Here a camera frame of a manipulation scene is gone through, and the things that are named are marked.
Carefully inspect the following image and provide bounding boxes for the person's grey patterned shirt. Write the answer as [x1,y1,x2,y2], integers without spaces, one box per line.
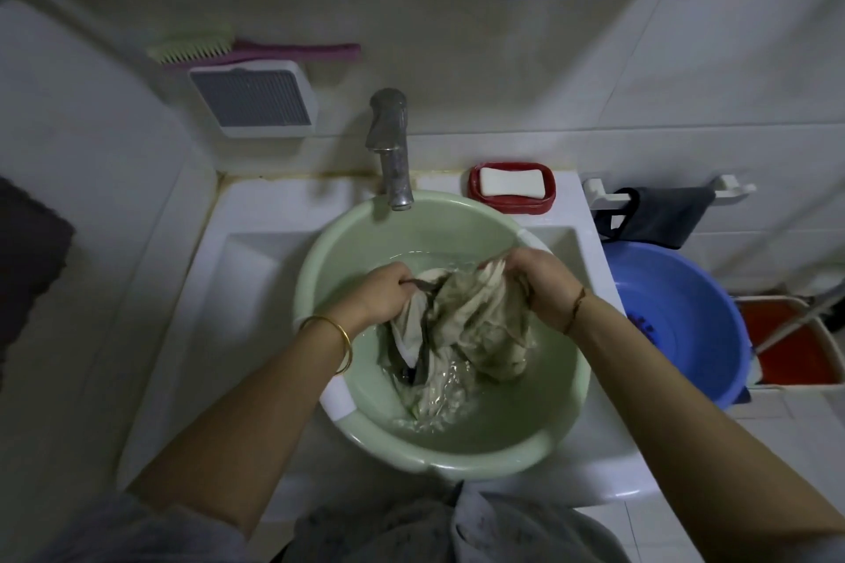
[26,483,635,563]

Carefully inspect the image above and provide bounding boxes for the dark grey cloth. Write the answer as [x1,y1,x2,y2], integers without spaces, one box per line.
[593,186,717,252]

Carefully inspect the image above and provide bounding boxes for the person's left forearm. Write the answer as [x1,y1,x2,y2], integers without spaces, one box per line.
[125,311,371,537]

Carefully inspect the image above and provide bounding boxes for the blue plastic basin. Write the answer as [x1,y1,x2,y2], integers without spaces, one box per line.
[601,241,753,411]

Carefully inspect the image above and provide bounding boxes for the red bucket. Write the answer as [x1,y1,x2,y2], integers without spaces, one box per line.
[736,295,845,391]

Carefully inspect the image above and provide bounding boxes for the thin cord bracelet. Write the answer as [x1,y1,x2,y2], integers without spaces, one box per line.
[562,285,589,336]

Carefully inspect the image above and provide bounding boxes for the light green plastic basin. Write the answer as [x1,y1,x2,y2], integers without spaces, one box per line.
[292,189,592,481]

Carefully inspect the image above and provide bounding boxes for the person's right hand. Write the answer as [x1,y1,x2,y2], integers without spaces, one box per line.
[503,247,587,336]

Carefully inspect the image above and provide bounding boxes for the person's left hand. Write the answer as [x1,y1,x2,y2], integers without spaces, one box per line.
[333,261,430,336]

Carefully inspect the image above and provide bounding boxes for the white soap bar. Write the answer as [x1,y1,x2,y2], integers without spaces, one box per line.
[479,165,549,200]

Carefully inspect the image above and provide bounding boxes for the cream leaf-patterned clothes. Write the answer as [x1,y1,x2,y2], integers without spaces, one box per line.
[377,255,540,425]

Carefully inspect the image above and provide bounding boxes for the green and pink scrub brush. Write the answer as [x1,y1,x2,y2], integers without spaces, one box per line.
[146,27,363,66]

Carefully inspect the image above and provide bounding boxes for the person's right forearm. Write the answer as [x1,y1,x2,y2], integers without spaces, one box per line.
[561,291,845,563]

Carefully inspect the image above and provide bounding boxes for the white wall box grey ribbed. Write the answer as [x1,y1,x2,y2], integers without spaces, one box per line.
[187,59,320,140]

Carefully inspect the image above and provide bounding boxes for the dark purple towel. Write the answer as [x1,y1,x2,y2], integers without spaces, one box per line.
[0,176,76,372]

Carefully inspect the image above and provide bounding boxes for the gold bangle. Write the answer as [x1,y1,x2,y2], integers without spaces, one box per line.
[298,315,355,377]

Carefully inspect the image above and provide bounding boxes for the metal faucet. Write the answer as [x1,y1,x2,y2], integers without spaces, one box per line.
[364,87,415,212]

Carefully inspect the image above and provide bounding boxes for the white ceramic sink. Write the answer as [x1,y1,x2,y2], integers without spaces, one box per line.
[117,170,661,511]

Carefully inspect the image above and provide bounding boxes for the red soap dish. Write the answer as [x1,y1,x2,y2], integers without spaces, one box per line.
[467,161,558,216]

